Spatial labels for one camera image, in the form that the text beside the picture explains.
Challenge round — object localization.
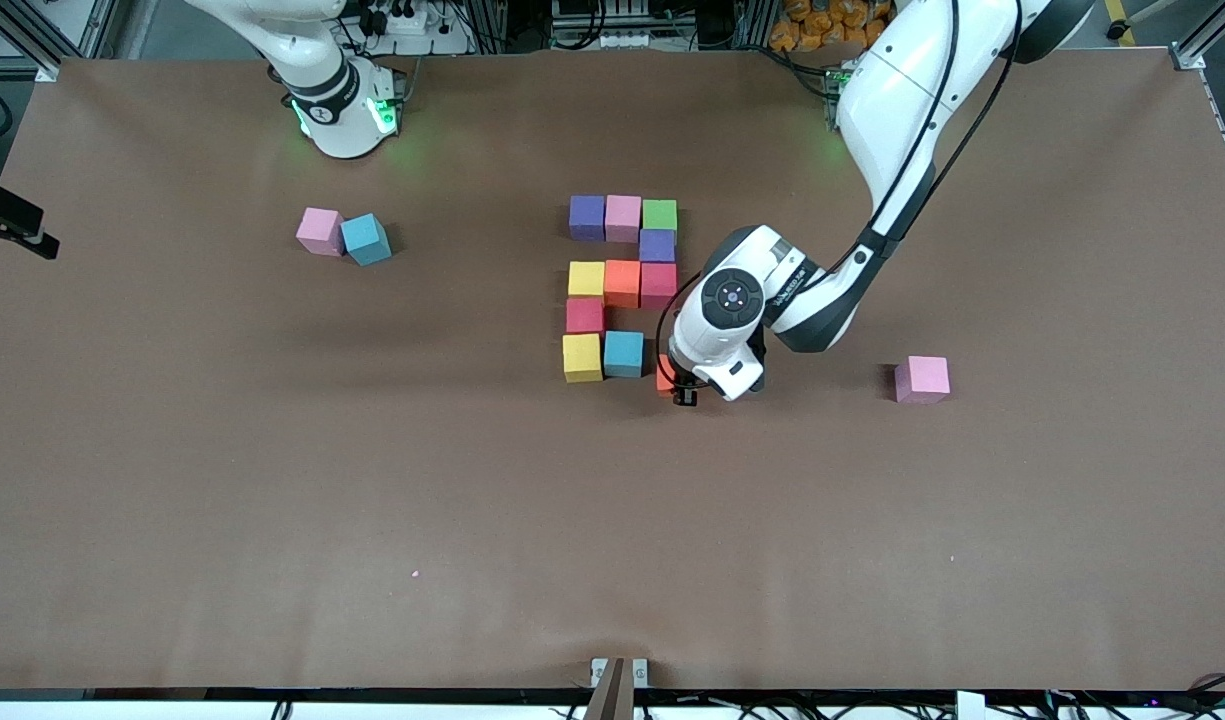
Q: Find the blue foam cube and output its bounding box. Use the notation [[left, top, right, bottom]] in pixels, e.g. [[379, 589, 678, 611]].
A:
[[340, 212, 393, 267], [603, 330, 645, 379]]

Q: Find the pink foam cube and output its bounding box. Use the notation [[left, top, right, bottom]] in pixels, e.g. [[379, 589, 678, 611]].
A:
[[295, 207, 346, 257], [605, 194, 642, 244], [894, 355, 952, 405]]

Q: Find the white electrical unit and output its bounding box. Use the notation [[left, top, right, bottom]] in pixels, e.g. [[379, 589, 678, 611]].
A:
[[550, 0, 655, 51]]

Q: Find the pile of orange objects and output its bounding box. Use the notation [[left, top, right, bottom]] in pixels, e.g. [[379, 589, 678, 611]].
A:
[[769, 0, 898, 53]]

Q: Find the white power strip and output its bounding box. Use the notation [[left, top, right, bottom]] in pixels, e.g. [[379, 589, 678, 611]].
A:
[[355, 0, 435, 37]]

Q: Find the aluminium frame rail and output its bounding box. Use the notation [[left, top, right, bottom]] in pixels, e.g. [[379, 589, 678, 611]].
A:
[[0, 0, 123, 81], [1170, 0, 1225, 73]]

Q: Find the silver metal bracket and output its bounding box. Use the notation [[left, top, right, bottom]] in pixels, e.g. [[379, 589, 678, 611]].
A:
[[590, 657, 650, 691]]

